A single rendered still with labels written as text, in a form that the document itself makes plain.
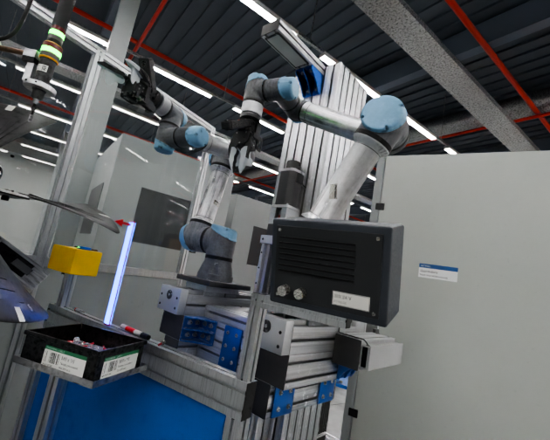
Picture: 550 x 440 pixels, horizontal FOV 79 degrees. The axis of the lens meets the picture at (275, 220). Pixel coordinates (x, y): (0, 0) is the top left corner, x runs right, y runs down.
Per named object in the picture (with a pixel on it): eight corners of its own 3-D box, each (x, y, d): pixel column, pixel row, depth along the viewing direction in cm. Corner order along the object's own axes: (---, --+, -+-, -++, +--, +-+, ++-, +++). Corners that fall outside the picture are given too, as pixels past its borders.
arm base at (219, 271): (216, 278, 150) (221, 257, 152) (239, 284, 140) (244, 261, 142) (189, 275, 139) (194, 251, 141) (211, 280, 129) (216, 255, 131)
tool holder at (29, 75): (6, 78, 80) (18, 41, 82) (26, 92, 87) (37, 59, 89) (44, 85, 80) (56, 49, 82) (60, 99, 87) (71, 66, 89)
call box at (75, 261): (44, 271, 122) (53, 243, 123) (72, 274, 130) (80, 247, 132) (67, 278, 113) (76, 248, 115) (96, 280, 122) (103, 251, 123)
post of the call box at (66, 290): (56, 305, 120) (65, 271, 122) (64, 305, 122) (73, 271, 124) (59, 306, 118) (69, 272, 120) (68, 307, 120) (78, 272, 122)
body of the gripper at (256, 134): (260, 154, 118) (266, 122, 119) (246, 144, 110) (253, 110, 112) (244, 154, 122) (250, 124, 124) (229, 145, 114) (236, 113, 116)
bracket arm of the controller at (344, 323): (249, 305, 79) (251, 292, 79) (256, 305, 81) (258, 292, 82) (345, 329, 66) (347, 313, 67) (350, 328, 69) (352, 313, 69)
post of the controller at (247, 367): (236, 378, 76) (251, 292, 79) (244, 376, 78) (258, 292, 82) (246, 382, 74) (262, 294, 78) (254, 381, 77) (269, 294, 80)
